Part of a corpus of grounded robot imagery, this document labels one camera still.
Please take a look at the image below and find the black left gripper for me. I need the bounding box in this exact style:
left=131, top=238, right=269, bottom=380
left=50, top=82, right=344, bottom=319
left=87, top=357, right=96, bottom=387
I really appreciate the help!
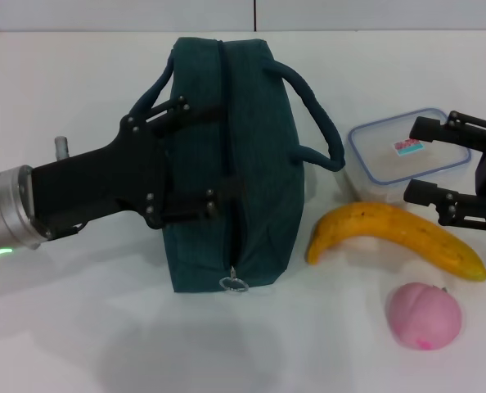
left=29, top=96, right=245, bottom=239

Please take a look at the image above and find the clear container with blue lid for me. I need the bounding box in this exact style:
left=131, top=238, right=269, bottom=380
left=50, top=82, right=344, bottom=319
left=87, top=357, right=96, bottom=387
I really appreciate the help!
left=347, top=107, right=472, bottom=204

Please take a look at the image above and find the dark teal fabric bag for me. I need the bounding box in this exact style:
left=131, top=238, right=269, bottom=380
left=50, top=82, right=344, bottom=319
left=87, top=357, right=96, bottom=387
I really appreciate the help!
left=128, top=36, right=346, bottom=295

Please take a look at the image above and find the yellow banana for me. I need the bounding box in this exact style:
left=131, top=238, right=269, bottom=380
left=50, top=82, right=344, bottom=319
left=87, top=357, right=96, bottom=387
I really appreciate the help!
left=306, top=201, right=486, bottom=282

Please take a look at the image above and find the pink peach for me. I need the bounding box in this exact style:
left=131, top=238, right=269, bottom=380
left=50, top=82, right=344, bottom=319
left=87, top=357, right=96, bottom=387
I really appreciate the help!
left=385, top=282, right=463, bottom=351

